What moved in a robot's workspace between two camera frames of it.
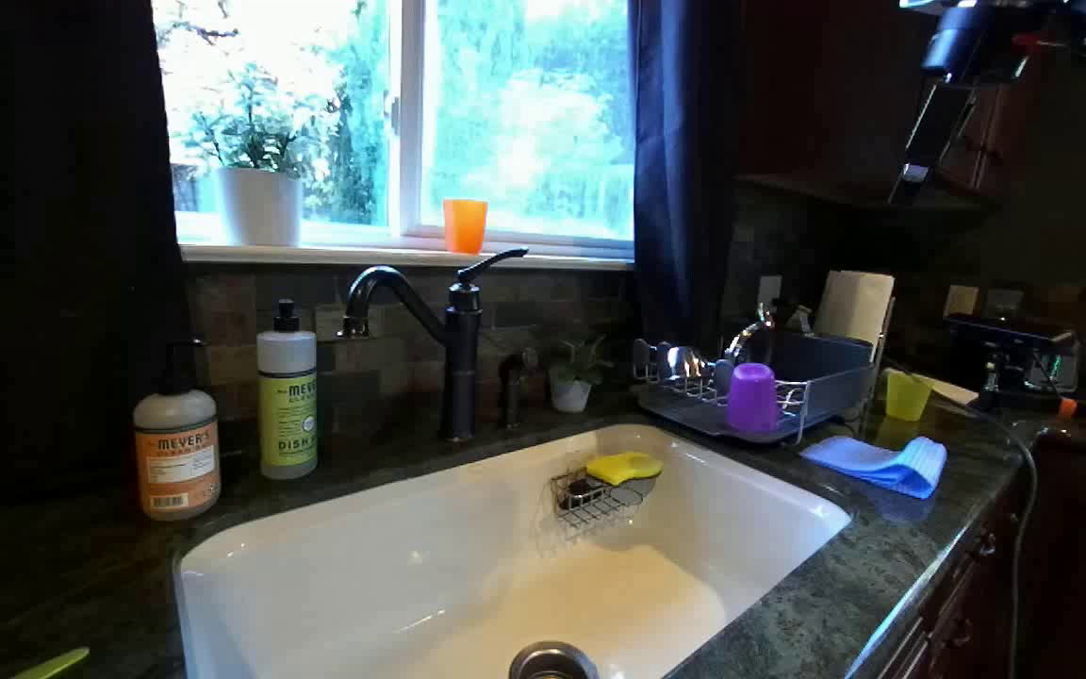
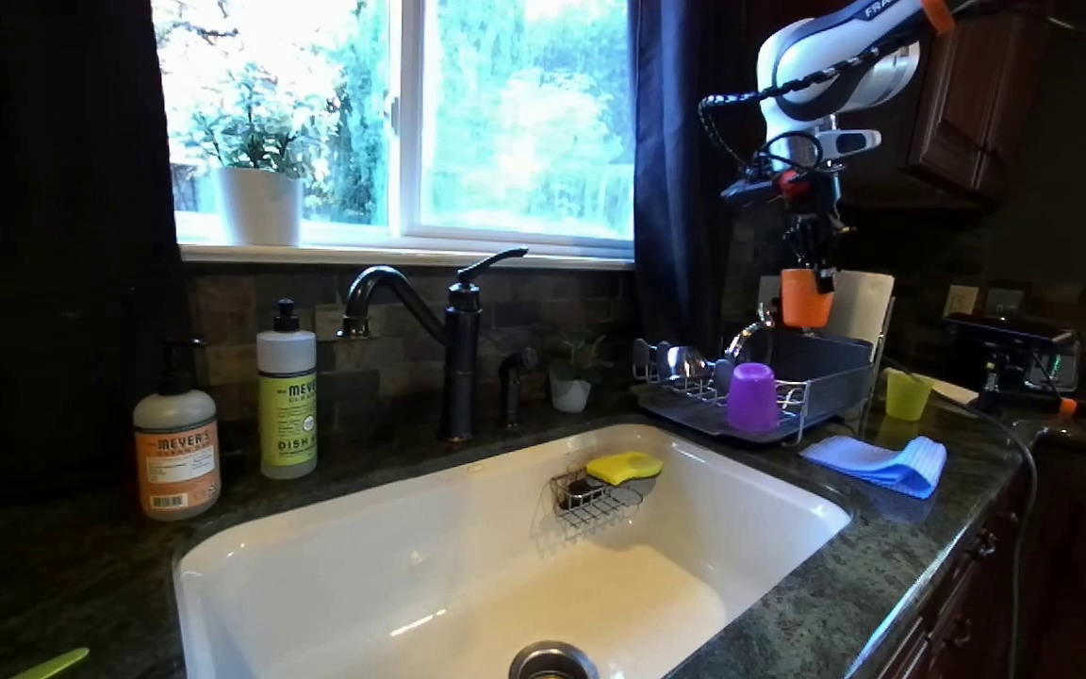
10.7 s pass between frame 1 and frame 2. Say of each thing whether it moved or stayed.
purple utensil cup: stayed
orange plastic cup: moved
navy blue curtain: stayed
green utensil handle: stayed
